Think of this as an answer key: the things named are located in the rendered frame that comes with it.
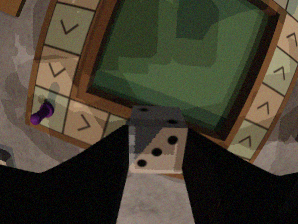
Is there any white die with black pips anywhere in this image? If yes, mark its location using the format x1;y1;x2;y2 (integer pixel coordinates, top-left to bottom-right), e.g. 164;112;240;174
129;105;188;175

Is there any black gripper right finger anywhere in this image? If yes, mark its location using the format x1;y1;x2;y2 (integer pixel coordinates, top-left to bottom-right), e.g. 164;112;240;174
181;127;298;224

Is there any purple pawn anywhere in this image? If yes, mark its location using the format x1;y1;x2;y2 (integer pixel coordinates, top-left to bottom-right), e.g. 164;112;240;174
31;101;55;125

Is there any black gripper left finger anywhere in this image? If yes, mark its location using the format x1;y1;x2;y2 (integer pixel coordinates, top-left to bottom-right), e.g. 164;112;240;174
0;125;129;224

